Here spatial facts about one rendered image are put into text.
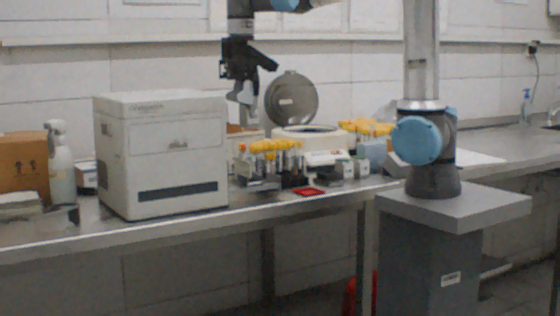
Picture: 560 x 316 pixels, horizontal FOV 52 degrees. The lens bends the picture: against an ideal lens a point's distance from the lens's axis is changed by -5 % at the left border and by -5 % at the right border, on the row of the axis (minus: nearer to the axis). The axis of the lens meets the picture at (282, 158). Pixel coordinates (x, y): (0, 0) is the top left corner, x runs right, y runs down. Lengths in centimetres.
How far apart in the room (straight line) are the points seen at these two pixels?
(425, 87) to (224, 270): 131
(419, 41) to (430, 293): 62
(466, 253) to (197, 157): 73
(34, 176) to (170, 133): 45
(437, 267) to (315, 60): 121
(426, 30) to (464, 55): 173
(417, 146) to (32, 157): 103
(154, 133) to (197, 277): 100
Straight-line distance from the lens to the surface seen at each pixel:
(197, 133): 153
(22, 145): 175
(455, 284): 162
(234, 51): 160
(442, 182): 154
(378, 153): 203
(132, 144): 147
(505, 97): 340
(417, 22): 139
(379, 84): 271
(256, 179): 169
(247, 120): 162
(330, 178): 184
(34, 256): 143
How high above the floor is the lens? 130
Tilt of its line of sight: 11 degrees down
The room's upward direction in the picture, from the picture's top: 1 degrees counter-clockwise
